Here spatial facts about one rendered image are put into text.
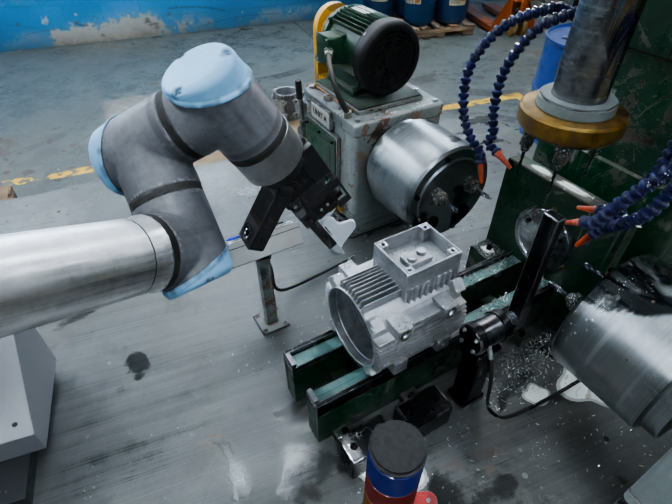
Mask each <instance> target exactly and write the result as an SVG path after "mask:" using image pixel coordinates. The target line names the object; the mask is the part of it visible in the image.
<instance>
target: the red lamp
mask: <svg viewBox="0 0 672 504"><path fill-rule="evenodd" d="M418 486H419V484H418ZM418 486H417V488H416V489H415V490H414V491H413V492H411V493H410V494H408V495H406V496H403V497H390V496H386V495H384V494H382V493H381V492H379V491H378V490H377V489H376V488H375V487H374V486H373V485H372V484H371V482H370V480H369V478H368V475H367V470H366V473H365V491H366V494H367V497H368V499H369V500H370V502H371V503H372V504H412V503H413V502H414V500H415V497H416V493H417V490H418Z"/></svg>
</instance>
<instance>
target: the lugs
mask: <svg viewBox="0 0 672 504"><path fill-rule="evenodd" d="M328 279H329V281H330V284H331V287H337V286H338V285H340V280H342V279H344V275H343V273H338V274H335V275H333V276H330V277H328ZM448 286H449V289H450V292H451V294H458V293H460V292H462V291H464V290H466V287H465V285H464V282H463V280H462V277H457V278H455V279H453V280H450V281H449V284H448ZM366 324H367V327H368V329H369V332H370V334H378V333H380V332H382V331H384V330H385V329H386V328H385V325H384V323H383V320H382V318H381V316H374V317H372V318H370V319H368V320H366ZM363 368H364V371H365V373H366V375H368V376H374V375H376V374H378V373H380V372H381V371H379V372H376V371H375V370H374V369H373V368H372V367H371V366H370V367H366V366H363Z"/></svg>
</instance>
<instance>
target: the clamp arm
mask: <svg viewBox="0 0 672 504"><path fill-rule="evenodd" d="M565 222H566V218H565V217H564V216H562V215H561V214H559V213H557V212H556V211H554V210H553V209H551V210H548V211H546V212H544V213H543V216H542V218H541V221H540V224H539V226H538V229H537V232H536V235H535V237H534V240H533V243H532V245H531V248H530V251H529V254H528V256H527V259H526V262H525V264H524V267H523V270H522V273H521V275H520V278H519V281H518V284H517V286H516V289H515V292H514V294H513V297H512V300H511V303H510V305H509V308H508V311H507V313H506V314H508V313H509V314H508V315H510V316H512V315H514V316H515V317H514V316H513V317H512V320H513V321H514V320H516V321H515V322H513V327H514V328H515V329H517V328H519V327H521V326H522V325H523V323H524V321H525V318H526V316H527V313H528V311H529V309H530V306H531V304H532V301H533V299H534V297H535V294H536V292H537V289H538V287H539V284H540V282H541V280H542V277H543V275H544V272H545V270H546V267H547V265H548V263H549V260H550V258H551V255H552V253H553V251H554V248H555V246H556V243H557V241H558V238H559V236H560V234H561V231H562V229H563V226H564V224H565Z"/></svg>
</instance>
